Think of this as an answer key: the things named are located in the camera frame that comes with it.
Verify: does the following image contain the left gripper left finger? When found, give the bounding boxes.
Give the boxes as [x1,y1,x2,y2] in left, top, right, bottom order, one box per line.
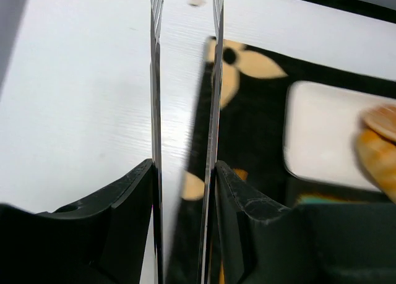
[1,159,153,283]

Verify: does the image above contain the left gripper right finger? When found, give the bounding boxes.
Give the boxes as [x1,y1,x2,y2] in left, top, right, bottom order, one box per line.
[216,161,395,283]

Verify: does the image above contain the metal serving tongs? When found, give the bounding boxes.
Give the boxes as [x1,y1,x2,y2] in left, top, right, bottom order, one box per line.
[150,0,224,283]

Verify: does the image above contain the white rectangular bread plate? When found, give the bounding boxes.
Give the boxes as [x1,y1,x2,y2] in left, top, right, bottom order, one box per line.
[283,81,395,192]

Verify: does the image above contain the teal square plate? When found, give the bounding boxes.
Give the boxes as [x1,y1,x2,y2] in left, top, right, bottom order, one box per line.
[294,194,390,205]

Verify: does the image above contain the croissant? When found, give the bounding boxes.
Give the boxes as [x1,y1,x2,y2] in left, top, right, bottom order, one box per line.
[355,129,395,203]

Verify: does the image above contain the black floral placemat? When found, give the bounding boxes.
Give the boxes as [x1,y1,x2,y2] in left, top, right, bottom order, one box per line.
[166,37,395,283]

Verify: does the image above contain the small round bun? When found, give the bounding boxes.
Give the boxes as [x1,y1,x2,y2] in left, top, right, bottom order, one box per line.
[362,104,395,142]

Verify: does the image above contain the small white scrap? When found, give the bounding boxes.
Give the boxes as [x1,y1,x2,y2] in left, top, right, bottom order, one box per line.
[187,0,207,7]

